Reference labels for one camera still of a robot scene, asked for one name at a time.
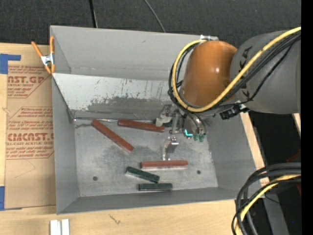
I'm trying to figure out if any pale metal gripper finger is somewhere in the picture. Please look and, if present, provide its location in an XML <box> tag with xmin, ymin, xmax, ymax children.
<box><xmin>162</xmin><ymin>135</ymin><xmax>179</xmax><ymax>162</ymax></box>
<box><xmin>155</xmin><ymin>107</ymin><xmax>173</xmax><ymax>127</ymax></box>

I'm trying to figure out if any red-brown flat block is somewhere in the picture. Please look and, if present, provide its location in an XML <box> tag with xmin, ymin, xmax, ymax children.
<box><xmin>90</xmin><ymin>118</ymin><xmax>135</xmax><ymax>154</ymax></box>
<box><xmin>139</xmin><ymin>160</ymin><xmax>189</xmax><ymax>171</ymax></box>
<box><xmin>117</xmin><ymin>118</ymin><xmax>166</xmax><ymax>134</ymax></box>

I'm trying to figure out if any dark green flat block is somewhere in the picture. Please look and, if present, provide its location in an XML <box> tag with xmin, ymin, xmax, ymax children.
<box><xmin>137</xmin><ymin>183</ymin><xmax>174</xmax><ymax>191</ymax></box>
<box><xmin>125</xmin><ymin>165</ymin><xmax>161</xmax><ymax>184</ymax></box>

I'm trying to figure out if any grey metal bin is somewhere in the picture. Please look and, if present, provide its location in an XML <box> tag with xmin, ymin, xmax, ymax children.
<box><xmin>49</xmin><ymin>25</ymin><xmax>269</xmax><ymax>215</ymax></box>

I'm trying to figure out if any brown cardboard board red print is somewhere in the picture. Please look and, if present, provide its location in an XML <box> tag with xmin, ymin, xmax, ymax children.
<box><xmin>0</xmin><ymin>42</ymin><xmax>57</xmax><ymax>211</ymax></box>

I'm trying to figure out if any black cylinder on white bracket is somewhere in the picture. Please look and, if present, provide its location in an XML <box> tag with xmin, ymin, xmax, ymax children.
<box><xmin>219</xmin><ymin>102</ymin><xmax>250</xmax><ymax>120</ymax></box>

